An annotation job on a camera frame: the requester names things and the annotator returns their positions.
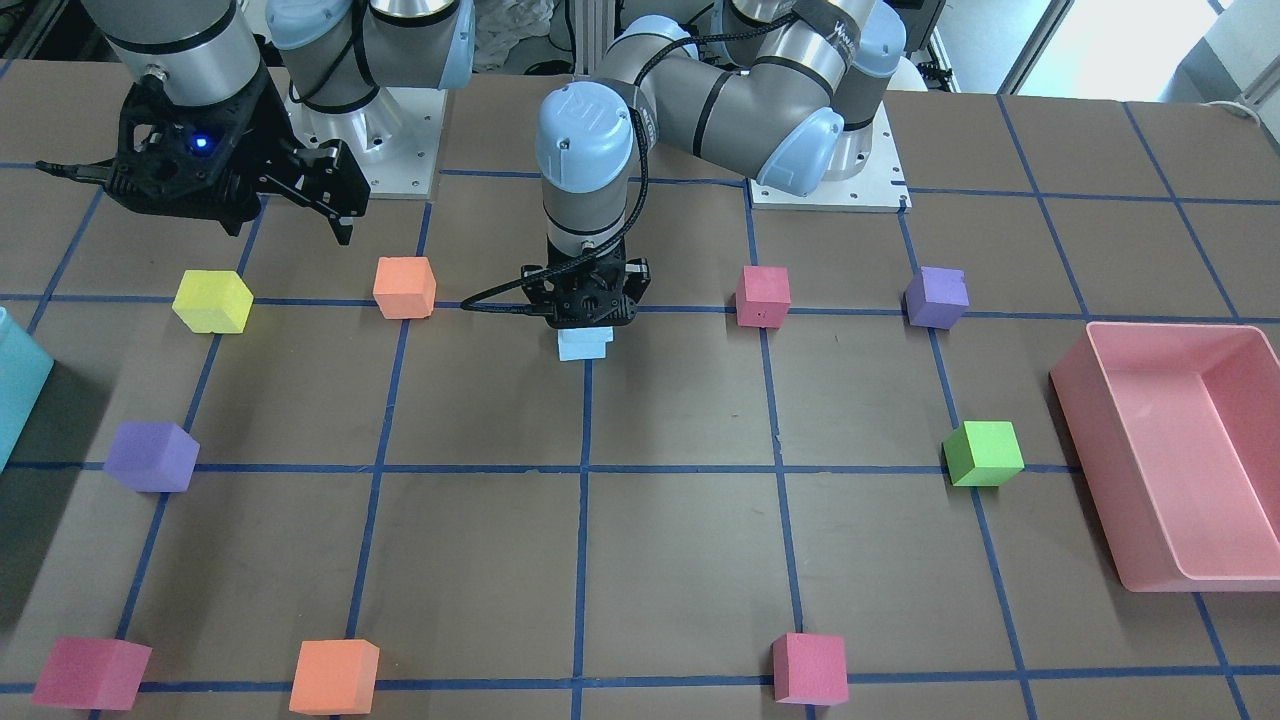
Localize light blue block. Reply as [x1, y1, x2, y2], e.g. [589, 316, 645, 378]
[557, 334, 609, 363]
[557, 325, 614, 342]

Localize cyan plastic tray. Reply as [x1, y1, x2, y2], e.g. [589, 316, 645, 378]
[1, 307, 54, 470]

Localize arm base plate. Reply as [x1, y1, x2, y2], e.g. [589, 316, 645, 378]
[749, 104, 913, 213]
[285, 88, 451, 200]

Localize pink block front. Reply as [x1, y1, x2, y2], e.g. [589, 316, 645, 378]
[31, 635, 152, 711]
[771, 632, 850, 707]

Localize orange block near base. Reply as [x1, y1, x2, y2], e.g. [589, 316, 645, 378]
[372, 256, 436, 320]

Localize pink block near base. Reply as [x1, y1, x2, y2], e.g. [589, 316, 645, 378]
[733, 265, 791, 329]

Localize purple block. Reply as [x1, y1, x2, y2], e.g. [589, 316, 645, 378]
[102, 421, 200, 493]
[904, 266, 970, 331]

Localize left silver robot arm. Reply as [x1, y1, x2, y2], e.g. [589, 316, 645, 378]
[516, 1, 908, 329]

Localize pink plastic tray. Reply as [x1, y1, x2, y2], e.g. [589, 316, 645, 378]
[1051, 322, 1279, 592]

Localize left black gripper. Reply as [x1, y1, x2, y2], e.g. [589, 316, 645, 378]
[521, 255, 652, 331]

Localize yellow block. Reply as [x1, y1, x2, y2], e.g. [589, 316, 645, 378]
[172, 269, 253, 334]

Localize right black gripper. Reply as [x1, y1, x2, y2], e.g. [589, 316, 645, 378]
[100, 70, 370, 245]

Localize green block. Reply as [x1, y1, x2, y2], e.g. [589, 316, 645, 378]
[942, 420, 1027, 487]

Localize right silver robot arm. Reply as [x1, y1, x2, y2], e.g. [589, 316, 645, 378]
[40, 1, 475, 246]

